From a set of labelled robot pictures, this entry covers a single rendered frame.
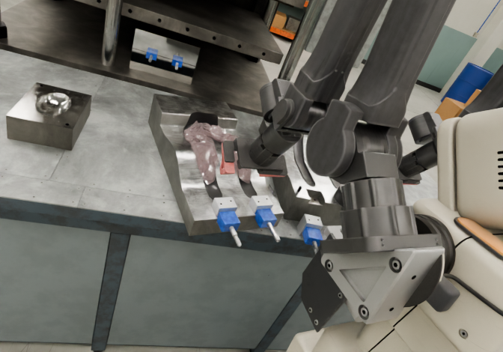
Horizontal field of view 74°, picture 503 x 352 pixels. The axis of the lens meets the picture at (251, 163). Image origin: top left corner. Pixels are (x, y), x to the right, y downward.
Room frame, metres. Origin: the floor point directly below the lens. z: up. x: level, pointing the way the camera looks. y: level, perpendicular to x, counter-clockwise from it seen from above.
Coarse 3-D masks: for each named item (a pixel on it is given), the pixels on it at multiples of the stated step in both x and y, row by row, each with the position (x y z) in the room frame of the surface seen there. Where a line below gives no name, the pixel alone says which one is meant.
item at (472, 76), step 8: (472, 64) 7.74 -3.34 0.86; (464, 72) 7.50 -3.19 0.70; (472, 72) 7.36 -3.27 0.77; (480, 72) 7.30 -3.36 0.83; (488, 72) 7.58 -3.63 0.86; (456, 80) 7.57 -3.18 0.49; (464, 80) 7.38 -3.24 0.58; (472, 80) 7.31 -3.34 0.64; (480, 80) 7.28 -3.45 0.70; (488, 80) 7.30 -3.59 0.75; (456, 88) 7.42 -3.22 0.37; (464, 88) 7.32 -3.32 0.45; (472, 88) 7.28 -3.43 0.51; (480, 88) 7.29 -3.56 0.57; (448, 96) 7.46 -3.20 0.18; (456, 96) 7.34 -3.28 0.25; (464, 96) 7.29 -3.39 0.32
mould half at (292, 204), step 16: (304, 144) 1.05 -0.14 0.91; (288, 160) 0.95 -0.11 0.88; (288, 176) 0.86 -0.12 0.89; (320, 176) 0.94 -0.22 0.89; (288, 192) 0.82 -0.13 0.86; (304, 192) 0.80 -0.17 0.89; (288, 208) 0.78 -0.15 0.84; (304, 208) 0.79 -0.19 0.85; (320, 208) 0.80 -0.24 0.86; (336, 208) 0.82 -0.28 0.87; (336, 224) 0.83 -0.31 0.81
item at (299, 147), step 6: (300, 144) 1.05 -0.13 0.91; (294, 150) 1.01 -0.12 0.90; (300, 150) 1.03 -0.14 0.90; (294, 156) 0.99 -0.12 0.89; (300, 156) 1.01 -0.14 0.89; (300, 162) 0.98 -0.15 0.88; (300, 168) 0.95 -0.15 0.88; (306, 168) 0.96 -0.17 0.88; (306, 174) 0.92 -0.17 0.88; (306, 180) 0.88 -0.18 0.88; (312, 180) 0.89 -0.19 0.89; (312, 186) 0.85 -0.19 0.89; (336, 186) 0.92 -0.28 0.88
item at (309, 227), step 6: (306, 216) 0.75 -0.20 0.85; (312, 216) 0.76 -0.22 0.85; (300, 222) 0.76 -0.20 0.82; (306, 222) 0.73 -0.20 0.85; (312, 222) 0.74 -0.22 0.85; (318, 222) 0.75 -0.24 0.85; (300, 228) 0.74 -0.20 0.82; (306, 228) 0.72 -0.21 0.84; (312, 228) 0.73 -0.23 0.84; (318, 228) 0.74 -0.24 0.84; (300, 234) 0.73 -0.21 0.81; (306, 234) 0.71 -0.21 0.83; (312, 234) 0.71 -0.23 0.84; (318, 234) 0.72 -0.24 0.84; (306, 240) 0.69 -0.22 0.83; (312, 240) 0.70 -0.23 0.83; (318, 240) 0.70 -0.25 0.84
